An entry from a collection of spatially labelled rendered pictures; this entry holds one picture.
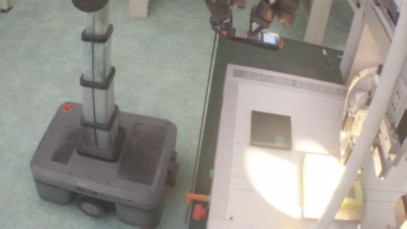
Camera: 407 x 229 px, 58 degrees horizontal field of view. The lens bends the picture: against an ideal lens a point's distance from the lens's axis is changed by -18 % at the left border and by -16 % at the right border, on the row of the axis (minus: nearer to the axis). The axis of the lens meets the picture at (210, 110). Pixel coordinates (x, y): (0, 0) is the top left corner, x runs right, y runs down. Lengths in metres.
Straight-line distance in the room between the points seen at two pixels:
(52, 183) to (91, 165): 0.22
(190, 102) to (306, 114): 1.38
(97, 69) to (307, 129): 0.82
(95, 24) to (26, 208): 1.02
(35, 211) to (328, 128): 1.42
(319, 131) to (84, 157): 1.06
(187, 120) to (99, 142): 0.77
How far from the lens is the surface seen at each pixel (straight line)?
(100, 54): 1.60
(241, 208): 1.02
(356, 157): 0.60
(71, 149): 1.96
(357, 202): 1.08
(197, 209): 1.02
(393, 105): 0.81
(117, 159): 1.89
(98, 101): 1.72
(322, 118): 1.33
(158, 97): 2.62
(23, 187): 2.19
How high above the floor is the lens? 1.66
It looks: 40 degrees down
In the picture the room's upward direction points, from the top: 9 degrees clockwise
